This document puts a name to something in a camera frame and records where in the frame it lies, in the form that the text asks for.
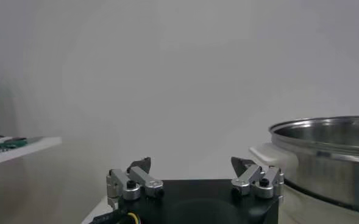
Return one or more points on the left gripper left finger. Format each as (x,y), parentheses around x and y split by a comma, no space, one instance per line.
(122,182)

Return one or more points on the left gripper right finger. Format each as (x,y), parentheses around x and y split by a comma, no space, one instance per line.
(266,182)

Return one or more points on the stainless steel steamer pot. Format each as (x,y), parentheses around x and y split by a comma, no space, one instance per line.
(325,170)

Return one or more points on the white side table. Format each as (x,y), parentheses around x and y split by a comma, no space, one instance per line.
(20,152)

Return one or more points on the green circuit board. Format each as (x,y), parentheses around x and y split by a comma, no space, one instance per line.
(11,143)

